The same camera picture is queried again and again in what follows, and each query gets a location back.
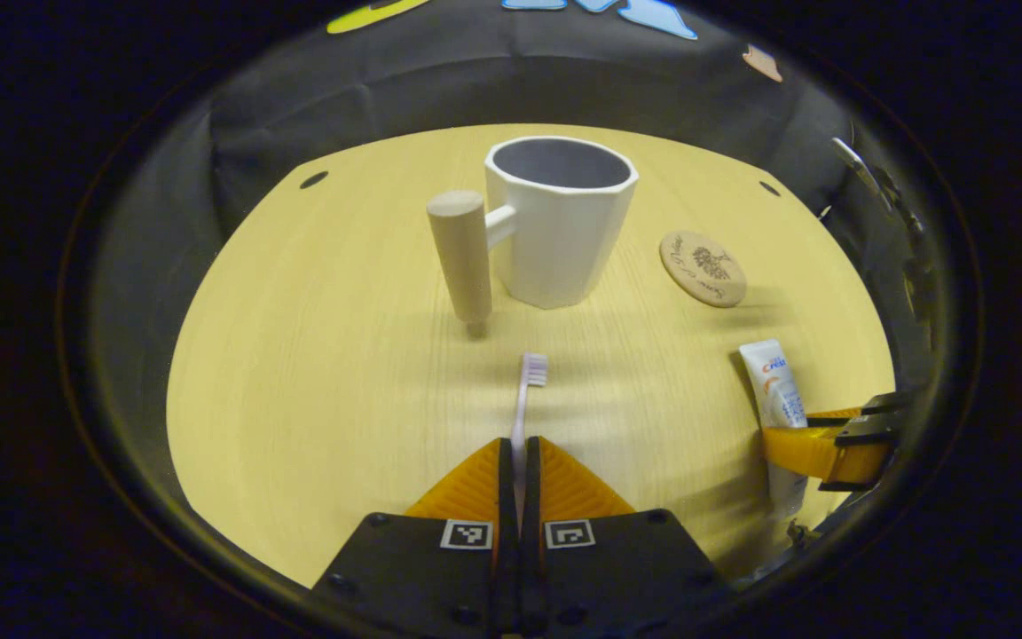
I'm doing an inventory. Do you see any pale pink toothbrush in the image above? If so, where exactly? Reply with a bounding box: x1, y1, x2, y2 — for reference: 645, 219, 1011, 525
509, 352, 550, 533

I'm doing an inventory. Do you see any white toothpaste tube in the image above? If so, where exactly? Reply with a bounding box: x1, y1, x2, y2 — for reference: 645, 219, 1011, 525
738, 339, 809, 520

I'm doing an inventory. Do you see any thin metal rod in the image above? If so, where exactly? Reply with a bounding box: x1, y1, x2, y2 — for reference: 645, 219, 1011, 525
830, 136, 884, 205

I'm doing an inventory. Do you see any round wooden coaster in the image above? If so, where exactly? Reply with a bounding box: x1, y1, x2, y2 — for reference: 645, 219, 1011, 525
659, 231, 748, 309

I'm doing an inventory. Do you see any white cup with wooden handle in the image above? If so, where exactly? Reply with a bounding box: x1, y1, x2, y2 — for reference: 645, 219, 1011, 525
426, 135, 640, 340

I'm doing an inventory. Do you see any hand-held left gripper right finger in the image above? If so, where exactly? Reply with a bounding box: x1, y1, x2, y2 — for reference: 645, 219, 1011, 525
520, 435, 729, 636

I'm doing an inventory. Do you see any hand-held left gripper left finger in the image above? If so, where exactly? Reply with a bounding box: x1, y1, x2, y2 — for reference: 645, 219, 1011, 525
311, 437, 521, 638

